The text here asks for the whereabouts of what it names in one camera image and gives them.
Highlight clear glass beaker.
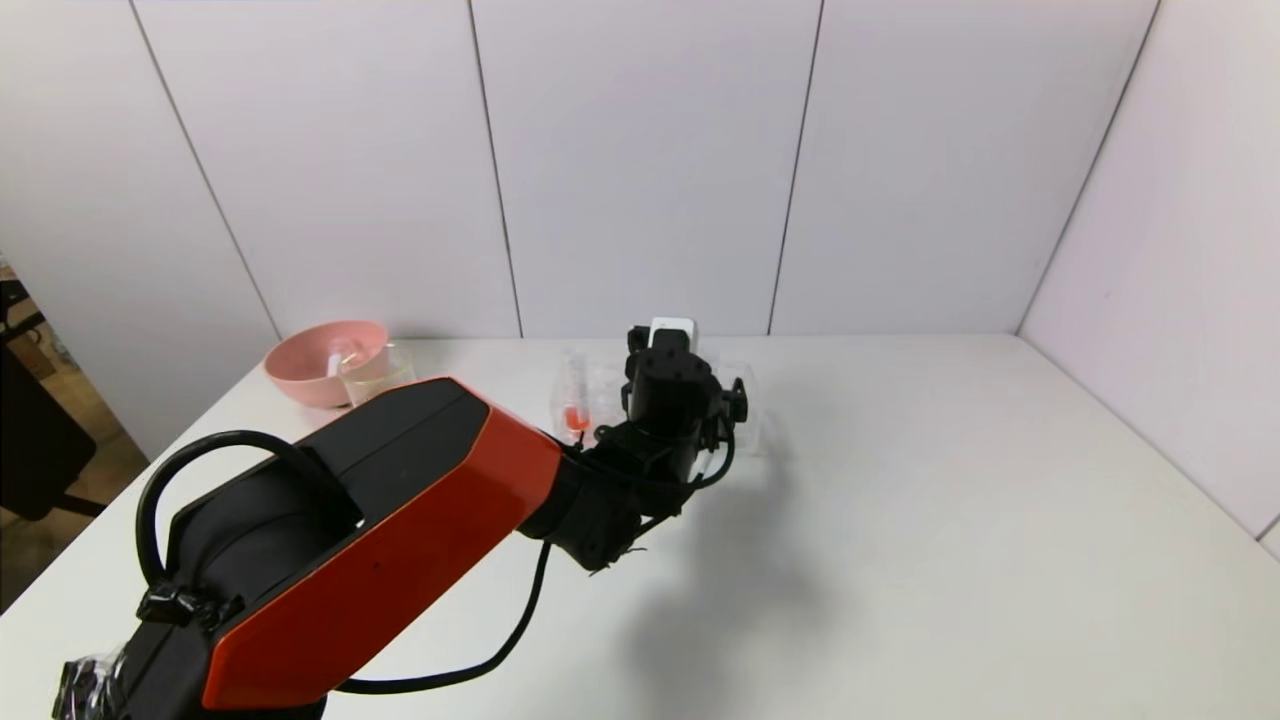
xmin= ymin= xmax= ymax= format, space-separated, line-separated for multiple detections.
xmin=338 ymin=343 xmax=419 ymax=406

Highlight black chair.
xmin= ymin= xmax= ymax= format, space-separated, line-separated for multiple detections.
xmin=0 ymin=345 xmax=106 ymax=521

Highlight clear plastic test tube rack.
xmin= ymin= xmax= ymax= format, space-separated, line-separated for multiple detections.
xmin=550 ymin=340 xmax=769 ymax=461

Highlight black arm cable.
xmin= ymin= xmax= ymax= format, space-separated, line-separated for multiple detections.
xmin=135 ymin=430 xmax=736 ymax=696

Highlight test tube with red pigment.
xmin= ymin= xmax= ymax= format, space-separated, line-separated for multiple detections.
xmin=560 ymin=347 xmax=593 ymax=438

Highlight pink bowl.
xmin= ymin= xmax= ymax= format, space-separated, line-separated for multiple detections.
xmin=264 ymin=320 xmax=391 ymax=409

